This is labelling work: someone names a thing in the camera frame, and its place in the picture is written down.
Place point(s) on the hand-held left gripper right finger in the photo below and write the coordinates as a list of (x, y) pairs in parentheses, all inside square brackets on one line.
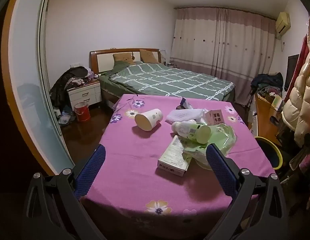
[(220, 172)]

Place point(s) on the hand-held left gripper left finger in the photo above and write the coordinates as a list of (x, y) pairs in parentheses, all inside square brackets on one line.
[(91, 170)]

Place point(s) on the green plastic bag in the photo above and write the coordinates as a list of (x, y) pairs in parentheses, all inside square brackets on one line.
[(221, 136)]

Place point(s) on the green plastic bottle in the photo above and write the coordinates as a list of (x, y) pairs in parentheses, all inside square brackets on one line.
[(203, 133)]

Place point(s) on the white green cardboard box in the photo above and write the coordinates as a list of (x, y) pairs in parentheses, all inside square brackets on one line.
[(172, 155)]

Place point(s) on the black yellow-rimmed trash bin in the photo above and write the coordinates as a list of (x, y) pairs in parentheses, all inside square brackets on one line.
[(270, 152)]

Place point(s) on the pink milk carton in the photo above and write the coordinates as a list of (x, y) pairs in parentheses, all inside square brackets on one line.
[(216, 117)]

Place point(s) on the white plastic bottle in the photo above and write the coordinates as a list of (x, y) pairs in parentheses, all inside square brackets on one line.
[(182, 128)]

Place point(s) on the white foam net sleeve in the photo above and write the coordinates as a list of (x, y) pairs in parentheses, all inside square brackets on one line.
[(180, 116)]

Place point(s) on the white paper cup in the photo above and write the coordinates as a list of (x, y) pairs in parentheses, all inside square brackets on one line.
[(151, 117)]

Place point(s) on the purple floral tablecloth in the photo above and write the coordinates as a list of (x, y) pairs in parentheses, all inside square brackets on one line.
[(135, 160)]

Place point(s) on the red bucket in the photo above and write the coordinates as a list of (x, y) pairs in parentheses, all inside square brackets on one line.
[(82, 112)]

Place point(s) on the plastic bags on floor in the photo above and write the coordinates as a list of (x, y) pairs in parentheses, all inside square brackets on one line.
[(65, 116)]

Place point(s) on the wooden side desk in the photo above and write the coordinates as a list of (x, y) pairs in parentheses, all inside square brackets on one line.
[(266, 115)]

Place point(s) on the white nightstand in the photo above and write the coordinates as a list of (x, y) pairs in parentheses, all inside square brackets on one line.
[(85, 95)]

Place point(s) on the pile of small plush toys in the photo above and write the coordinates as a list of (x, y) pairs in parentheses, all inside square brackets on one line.
[(87, 78)]

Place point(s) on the dark jacket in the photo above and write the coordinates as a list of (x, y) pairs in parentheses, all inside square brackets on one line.
[(67, 76)]

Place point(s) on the pile of dark clothes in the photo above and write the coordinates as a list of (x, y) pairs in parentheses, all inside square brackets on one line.
[(267, 82)]

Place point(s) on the green checked quilt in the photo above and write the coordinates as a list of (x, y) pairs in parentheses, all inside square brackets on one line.
[(170, 80)]

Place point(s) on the frosted sliding wardrobe door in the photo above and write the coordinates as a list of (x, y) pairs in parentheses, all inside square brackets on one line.
[(30, 80)]

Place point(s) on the white puffer jacket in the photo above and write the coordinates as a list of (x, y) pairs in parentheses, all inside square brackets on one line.
[(302, 100)]

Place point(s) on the wooden bed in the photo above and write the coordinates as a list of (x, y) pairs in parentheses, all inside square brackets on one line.
[(103, 61)]

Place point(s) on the brown bear pillow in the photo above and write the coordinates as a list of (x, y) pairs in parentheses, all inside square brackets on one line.
[(123, 58)]

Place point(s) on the beige pink curtain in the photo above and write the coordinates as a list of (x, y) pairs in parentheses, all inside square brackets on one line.
[(220, 50)]

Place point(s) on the black television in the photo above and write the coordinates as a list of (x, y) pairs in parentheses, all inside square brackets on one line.
[(292, 72)]

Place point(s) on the red garment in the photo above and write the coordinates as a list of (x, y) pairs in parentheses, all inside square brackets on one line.
[(301, 62)]

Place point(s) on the yellowed air conditioner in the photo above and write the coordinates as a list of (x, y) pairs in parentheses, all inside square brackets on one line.
[(282, 22)]

